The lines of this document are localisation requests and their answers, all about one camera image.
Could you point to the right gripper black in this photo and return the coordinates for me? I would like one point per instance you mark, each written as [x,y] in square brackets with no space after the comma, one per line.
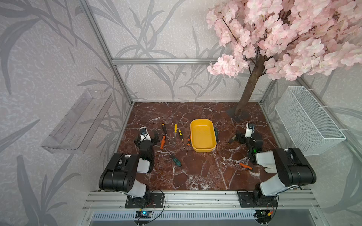
[243,138]

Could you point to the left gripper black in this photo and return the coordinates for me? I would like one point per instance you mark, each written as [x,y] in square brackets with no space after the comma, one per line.
[144,142]

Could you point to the black screwdriver yellow cap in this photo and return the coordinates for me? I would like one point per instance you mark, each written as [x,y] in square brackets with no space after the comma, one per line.
[165,132]

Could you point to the green black screwdriver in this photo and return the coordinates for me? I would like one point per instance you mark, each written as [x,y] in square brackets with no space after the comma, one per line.
[175,160]
[217,140]

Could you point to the large orange black screwdriver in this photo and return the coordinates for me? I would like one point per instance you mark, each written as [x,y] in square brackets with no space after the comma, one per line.
[163,141]

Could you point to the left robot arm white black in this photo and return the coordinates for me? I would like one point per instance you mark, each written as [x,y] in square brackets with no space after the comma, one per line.
[120,173]

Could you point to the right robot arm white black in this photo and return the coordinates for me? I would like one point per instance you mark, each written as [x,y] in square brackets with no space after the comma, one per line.
[289,167]

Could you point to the black yellow small screwdriver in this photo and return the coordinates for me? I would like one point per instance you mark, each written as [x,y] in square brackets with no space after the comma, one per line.
[181,138]

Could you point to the small orange black screwdriver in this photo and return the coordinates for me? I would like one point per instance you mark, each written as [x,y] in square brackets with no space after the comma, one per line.
[188,143]

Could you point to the yellow plastic storage box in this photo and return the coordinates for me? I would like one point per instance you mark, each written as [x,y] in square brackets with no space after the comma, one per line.
[203,138]

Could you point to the left green circuit board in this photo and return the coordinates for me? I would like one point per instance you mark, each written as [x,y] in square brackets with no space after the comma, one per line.
[144,214]

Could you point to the pink artificial blossom tree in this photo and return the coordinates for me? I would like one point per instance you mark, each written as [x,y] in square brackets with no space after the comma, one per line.
[284,40]

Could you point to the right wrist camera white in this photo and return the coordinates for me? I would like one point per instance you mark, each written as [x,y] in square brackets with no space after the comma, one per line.
[249,129]

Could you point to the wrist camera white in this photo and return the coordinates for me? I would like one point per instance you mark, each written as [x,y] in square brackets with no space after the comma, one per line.
[249,129]
[144,132]

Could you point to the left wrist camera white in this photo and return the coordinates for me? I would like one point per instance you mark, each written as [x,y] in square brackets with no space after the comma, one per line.
[144,132]

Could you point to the yellow handle screwdriver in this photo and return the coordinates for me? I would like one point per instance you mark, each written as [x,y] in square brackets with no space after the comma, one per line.
[175,133]

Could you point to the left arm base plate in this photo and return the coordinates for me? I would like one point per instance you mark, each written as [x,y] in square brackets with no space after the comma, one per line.
[151,200]

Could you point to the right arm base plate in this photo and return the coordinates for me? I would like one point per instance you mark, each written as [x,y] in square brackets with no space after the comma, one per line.
[255,200]

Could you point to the white wire mesh basket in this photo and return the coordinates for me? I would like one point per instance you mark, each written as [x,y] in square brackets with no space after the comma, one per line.
[309,126]

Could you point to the aluminium front rail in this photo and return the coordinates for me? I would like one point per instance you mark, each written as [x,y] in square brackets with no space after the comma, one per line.
[204,200]

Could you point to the clear acrylic wall shelf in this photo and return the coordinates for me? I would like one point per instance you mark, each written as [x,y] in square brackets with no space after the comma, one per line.
[75,131]

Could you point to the aluminium back frame bar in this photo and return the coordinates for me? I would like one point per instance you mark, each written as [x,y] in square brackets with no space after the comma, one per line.
[163,61]

